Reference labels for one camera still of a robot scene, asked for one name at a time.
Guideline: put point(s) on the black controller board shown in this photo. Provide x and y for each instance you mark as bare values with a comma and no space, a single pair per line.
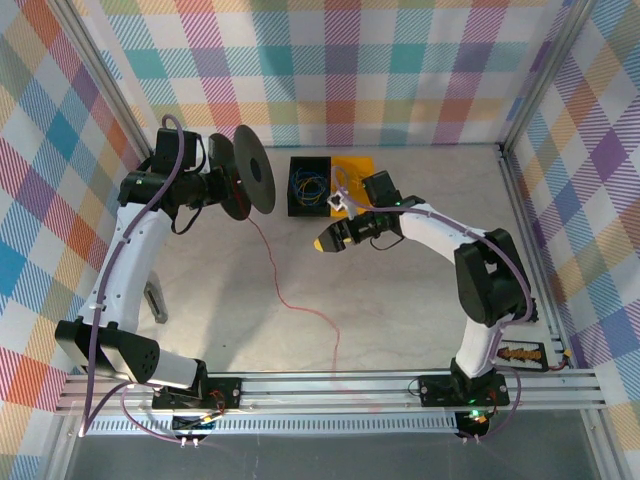
192,424
472,422

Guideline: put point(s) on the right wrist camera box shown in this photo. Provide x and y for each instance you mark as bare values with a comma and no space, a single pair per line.
340,202

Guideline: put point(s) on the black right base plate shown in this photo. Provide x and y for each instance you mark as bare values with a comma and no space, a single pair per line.
435,390

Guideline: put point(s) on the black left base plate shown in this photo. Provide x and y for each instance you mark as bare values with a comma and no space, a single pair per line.
227,392

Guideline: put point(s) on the black plastic bin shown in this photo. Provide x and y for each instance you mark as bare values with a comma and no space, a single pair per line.
292,211

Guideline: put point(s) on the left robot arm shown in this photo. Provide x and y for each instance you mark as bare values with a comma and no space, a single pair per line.
130,260

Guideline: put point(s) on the aluminium mounting rail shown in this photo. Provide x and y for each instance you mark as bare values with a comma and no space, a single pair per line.
300,387

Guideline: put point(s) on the aluminium frame post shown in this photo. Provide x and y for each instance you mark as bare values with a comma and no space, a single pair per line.
111,85
544,75

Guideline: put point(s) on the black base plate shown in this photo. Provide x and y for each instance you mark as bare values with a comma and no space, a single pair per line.
227,392
435,390

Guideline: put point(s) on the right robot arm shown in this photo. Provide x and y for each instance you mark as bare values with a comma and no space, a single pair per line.
490,280

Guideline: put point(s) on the grey metal bracket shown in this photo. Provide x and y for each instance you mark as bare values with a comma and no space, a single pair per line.
156,302

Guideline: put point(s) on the yellow plastic bin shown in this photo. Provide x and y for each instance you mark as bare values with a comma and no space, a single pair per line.
352,167

